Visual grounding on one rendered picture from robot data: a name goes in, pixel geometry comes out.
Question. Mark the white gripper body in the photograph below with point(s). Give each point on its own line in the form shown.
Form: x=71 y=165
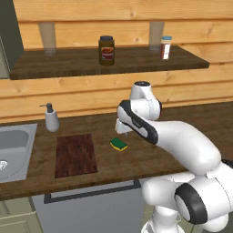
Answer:
x=120 y=126

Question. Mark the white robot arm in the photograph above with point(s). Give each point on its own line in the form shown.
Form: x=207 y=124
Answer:
x=185 y=142

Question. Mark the green and yellow sponge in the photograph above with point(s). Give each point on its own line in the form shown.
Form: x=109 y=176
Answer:
x=118 y=144

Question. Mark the dark wooden cutting board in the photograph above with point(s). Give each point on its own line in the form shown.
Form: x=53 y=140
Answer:
x=75 y=155

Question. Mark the grey soap dispenser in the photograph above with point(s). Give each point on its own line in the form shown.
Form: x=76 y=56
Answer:
x=52 y=120

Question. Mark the dark wooden shelf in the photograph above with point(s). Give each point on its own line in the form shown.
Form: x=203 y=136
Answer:
x=91 y=62

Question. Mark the dark jar with red label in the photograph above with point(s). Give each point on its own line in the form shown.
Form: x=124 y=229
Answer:
x=106 y=51

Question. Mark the grey dishwasher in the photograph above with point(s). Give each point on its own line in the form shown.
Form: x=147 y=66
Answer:
x=91 y=212

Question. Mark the spice bottle with blue lid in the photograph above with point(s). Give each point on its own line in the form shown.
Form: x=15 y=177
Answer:
x=165 y=47

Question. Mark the steel sink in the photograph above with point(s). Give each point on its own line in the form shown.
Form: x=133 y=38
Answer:
x=13 y=151

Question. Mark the pale green cupboard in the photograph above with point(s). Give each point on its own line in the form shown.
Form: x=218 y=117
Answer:
x=16 y=217

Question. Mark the dark green tall cabinet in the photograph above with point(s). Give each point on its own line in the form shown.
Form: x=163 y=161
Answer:
x=10 y=33

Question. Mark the pale shelf bracket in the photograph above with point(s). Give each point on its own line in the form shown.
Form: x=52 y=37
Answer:
x=156 y=35
x=47 y=36

